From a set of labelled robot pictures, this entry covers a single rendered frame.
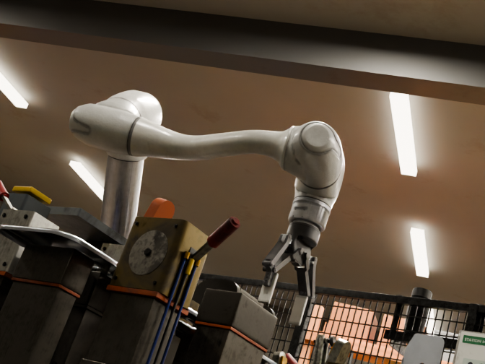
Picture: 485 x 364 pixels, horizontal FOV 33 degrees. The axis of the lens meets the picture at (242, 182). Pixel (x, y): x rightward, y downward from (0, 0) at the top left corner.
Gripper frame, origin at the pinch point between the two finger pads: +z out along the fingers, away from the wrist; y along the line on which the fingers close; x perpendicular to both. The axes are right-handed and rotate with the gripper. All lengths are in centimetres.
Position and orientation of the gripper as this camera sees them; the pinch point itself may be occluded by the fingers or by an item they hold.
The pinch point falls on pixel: (280, 309)
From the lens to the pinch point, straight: 184.3
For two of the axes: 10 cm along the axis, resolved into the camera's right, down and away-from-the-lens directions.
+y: -5.3, -4.7, -7.0
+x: 7.9, 0.2, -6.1
